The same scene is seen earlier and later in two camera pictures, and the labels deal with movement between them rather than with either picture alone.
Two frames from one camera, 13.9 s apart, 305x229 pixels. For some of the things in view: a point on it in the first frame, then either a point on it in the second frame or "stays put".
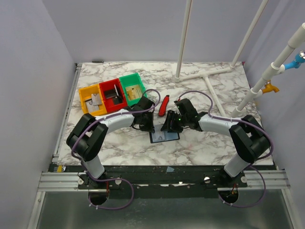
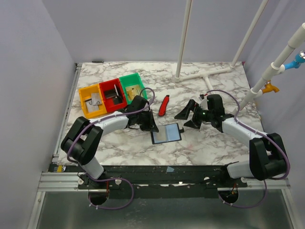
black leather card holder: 159,136 stays put
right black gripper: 171,120 to 196,117
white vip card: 96,99 stays put
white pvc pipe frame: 233,67 stays put
